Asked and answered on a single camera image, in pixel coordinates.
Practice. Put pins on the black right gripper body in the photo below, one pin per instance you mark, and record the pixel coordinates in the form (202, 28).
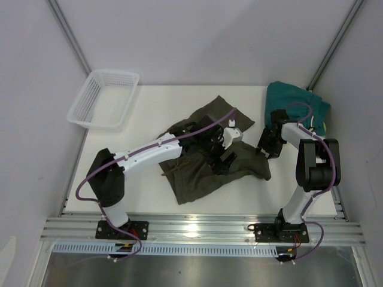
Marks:
(271, 144)

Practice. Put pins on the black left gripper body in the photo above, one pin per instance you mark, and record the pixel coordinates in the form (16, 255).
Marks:
(212, 149)

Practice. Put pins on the olive green shorts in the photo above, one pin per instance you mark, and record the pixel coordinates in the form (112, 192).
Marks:
(190, 176)

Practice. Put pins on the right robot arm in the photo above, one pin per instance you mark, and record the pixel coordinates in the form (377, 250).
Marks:
(317, 168)

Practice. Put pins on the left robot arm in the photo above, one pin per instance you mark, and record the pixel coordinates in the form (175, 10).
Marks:
(109, 171)

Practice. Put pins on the teal folded shorts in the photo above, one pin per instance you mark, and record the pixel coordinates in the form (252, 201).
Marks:
(293, 99)

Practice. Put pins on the white plastic basket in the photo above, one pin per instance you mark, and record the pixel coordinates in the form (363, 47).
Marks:
(105, 101)

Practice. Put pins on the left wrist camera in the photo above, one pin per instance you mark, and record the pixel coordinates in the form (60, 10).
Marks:
(231, 134)

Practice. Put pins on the white slotted cable duct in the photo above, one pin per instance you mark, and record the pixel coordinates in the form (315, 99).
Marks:
(167, 249)

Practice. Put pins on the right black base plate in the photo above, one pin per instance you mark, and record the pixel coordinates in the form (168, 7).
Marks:
(272, 233)

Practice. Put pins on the aluminium mounting rail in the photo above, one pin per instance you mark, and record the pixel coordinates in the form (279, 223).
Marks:
(199, 229)

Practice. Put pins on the right aluminium corner post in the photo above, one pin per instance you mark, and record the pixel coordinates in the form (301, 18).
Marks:
(340, 35)

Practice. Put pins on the aluminium corner post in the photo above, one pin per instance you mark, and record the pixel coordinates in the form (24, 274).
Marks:
(64, 25)
(340, 35)

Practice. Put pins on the left aluminium corner post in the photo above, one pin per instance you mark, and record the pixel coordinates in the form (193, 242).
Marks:
(64, 25)

